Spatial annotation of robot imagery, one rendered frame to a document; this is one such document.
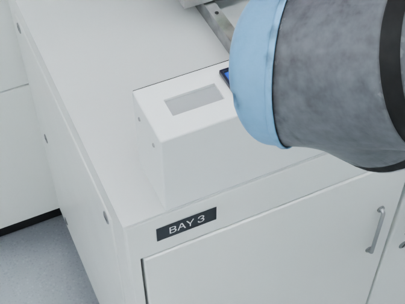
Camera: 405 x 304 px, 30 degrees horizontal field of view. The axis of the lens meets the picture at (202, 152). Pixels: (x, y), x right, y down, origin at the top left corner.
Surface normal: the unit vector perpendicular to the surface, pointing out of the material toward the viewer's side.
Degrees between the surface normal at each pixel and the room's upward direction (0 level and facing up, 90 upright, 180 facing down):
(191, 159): 90
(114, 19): 0
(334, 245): 90
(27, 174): 90
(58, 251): 0
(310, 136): 107
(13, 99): 90
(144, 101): 0
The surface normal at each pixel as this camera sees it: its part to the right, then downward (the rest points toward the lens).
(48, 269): 0.00, -0.65
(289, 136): -0.37, 0.86
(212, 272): 0.42, 0.69
